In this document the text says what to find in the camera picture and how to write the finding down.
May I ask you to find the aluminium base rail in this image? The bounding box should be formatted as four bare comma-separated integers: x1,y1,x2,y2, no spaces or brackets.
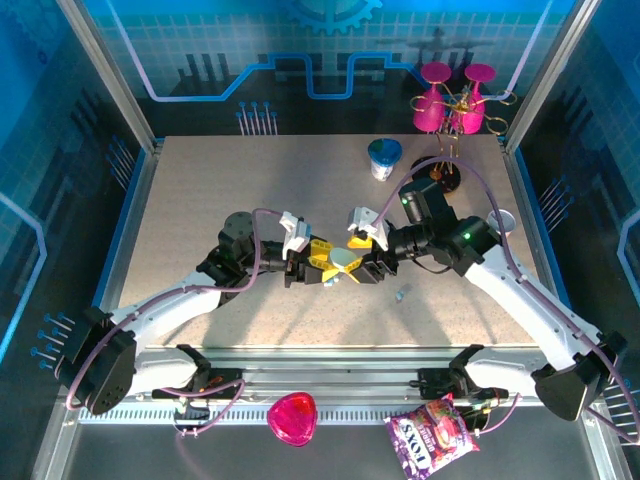
74,344,601,426

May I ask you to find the purple candy bag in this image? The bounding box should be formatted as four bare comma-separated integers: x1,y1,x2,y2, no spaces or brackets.
383,393,481,480

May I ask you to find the pink wine glass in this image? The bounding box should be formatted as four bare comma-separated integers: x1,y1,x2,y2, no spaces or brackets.
452,63,498,135
412,60,454,134

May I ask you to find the aluminium side rail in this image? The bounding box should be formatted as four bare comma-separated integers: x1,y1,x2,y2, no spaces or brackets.
92,139,166,351
500,139,574,346

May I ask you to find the aluminium frame post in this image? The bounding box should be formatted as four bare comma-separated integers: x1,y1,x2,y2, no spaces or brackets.
503,0,597,149
55,0,164,154

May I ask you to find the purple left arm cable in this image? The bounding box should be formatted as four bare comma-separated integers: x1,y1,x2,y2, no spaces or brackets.
62,207,301,441

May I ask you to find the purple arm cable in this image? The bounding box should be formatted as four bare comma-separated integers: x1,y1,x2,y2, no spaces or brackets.
62,207,301,441
372,155,640,446

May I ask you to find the white cup with blue lid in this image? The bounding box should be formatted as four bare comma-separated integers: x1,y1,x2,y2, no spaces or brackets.
367,138,404,182

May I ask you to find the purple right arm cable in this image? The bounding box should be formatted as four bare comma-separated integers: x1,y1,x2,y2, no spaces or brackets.
372,155,640,446

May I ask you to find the gold wire glass rack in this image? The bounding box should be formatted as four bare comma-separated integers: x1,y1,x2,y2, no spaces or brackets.
409,84,519,195

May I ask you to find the white orange tin can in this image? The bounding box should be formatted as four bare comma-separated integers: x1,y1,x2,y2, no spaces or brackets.
487,208,516,239

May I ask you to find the pink heart-shaped container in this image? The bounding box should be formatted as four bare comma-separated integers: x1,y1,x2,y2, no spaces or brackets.
266,392,319,448

